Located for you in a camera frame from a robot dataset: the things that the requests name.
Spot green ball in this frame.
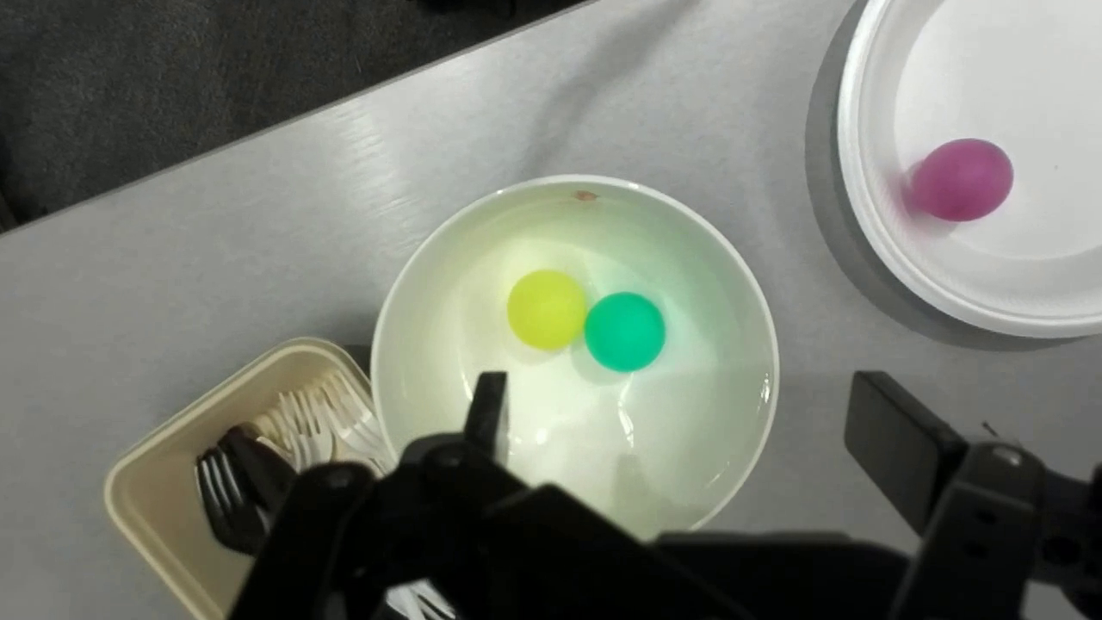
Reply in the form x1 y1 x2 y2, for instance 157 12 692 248
584 291 665 373

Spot white paper plate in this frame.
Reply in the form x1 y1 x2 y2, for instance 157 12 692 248
837 0 1102 336

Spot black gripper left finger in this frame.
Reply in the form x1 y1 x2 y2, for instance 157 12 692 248
229 373 736 620

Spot pink ball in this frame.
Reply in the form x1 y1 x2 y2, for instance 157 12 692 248
902 136 1014 221

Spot beige cutlery tray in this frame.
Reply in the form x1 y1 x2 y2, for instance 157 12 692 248
102 336 370 620

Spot white bowl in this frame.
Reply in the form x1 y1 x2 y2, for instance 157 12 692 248
370 174 781 536

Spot black plastic forks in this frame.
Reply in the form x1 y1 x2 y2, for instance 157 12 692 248
191 426 295 553

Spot yellow ball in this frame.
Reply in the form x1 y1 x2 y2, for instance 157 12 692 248
507 268 588 352

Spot white plastic forks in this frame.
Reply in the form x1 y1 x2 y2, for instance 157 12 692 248
251 373 396 475

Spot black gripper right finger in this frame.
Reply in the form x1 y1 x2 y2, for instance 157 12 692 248
842 373 1102 620

